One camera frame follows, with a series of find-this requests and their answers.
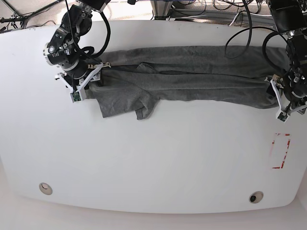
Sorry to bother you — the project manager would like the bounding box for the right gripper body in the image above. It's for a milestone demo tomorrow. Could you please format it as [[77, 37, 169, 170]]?
[[55, 61, 111, 92]]

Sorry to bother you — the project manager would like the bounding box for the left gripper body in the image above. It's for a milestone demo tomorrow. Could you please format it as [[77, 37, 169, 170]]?
[[265, 74, 307, 108]]

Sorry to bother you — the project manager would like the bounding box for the grey T-shirt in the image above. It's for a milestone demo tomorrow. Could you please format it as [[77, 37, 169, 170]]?
[[86, 46, 278, 120]]

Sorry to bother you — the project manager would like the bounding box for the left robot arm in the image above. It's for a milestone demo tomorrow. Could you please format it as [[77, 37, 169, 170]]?
[[266, 0, 307, 115]]

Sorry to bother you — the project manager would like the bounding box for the red tape rectangle marking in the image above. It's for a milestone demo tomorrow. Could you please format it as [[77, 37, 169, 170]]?
[[269, 133, 291, 169]]

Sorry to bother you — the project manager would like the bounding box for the black tripod stand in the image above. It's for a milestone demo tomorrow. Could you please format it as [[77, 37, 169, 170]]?
[[0, 0, 63, 34]]

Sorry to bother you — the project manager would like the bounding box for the right table grommet hole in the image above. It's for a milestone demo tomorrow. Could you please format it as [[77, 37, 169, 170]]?
[[249, 191, 264, 204]]

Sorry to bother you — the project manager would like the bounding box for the table grommet hole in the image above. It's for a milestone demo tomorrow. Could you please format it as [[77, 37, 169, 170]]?
[[39, 183, 53, 196], [249, 191, 264, 204]]

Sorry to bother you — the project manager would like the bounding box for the left table grommet hole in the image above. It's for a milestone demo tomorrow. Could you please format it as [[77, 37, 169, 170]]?
[[39, 183, 53, 196]]

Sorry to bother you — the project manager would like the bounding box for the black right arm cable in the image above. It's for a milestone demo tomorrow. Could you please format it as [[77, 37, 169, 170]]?
[[64, 0, 111, 63]]

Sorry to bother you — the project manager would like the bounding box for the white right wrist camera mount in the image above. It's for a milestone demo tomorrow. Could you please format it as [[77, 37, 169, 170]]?
[[55, 63, 104, 103]]

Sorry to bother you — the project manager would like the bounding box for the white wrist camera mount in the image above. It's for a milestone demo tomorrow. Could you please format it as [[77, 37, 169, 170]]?
[[270, 79, 307, 123], [55, 63, 104, 103]]

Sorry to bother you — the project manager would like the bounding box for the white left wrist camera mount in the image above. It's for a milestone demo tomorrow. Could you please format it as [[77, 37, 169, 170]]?
[[270, 79, 307, 123]]

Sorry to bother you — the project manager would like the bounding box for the aluminium frame rail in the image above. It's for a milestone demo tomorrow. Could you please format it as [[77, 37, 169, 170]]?
[[153, 9, 275, 27]]

